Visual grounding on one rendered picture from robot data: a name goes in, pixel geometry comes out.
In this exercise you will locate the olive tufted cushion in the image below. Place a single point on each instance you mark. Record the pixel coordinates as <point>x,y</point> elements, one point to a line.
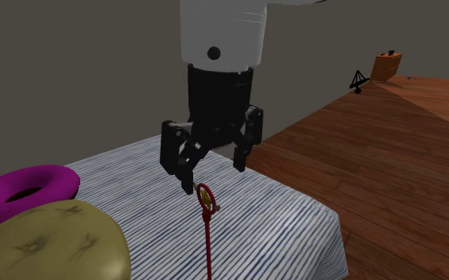
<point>53,244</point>

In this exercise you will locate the black tripod stand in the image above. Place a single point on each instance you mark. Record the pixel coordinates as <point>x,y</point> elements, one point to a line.
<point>358,79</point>

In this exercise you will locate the orange chest of drawers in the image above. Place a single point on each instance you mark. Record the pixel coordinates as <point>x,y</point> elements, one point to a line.
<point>385,68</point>

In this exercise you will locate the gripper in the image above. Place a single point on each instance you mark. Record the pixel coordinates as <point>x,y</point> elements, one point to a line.
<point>220,101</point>

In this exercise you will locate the blue white striped bed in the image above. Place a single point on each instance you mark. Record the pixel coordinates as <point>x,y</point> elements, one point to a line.
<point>266,232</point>

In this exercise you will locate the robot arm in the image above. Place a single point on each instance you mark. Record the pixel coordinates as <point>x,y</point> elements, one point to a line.
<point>224,27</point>

